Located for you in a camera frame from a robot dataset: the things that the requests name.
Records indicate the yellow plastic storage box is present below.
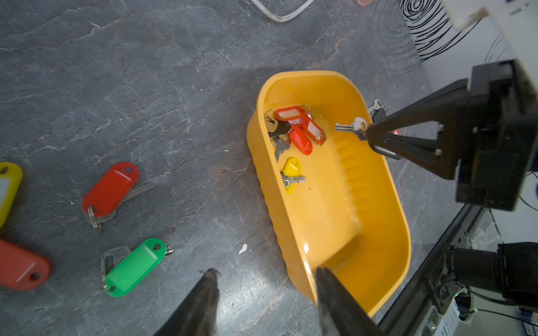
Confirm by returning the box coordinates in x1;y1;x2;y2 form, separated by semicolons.
247;71;411;316

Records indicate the small yellow tag key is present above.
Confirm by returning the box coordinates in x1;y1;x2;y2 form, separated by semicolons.
280;157;306;194

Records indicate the dark key in box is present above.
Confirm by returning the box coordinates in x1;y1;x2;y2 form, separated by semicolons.
264;110;291;162

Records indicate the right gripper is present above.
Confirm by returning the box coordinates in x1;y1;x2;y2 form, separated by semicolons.
365;60;537;211

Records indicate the black tag key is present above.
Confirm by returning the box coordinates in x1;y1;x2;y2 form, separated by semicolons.
334;117;402;160
368;99;391;123

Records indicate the green tag key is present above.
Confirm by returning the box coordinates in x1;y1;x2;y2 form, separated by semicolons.
101;238;175;298

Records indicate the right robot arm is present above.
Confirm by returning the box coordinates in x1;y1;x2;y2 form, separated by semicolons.
362;60;537;308

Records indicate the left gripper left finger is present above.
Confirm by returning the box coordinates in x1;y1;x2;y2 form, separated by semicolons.
154;268;220;335

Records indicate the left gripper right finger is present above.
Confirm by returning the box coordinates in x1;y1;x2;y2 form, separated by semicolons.
315;267;385;336

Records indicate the white toaster power cable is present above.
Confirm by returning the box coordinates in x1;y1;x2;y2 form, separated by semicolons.
249;0;315;24

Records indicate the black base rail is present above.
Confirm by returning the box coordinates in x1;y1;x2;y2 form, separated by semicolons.
379;204;487;335

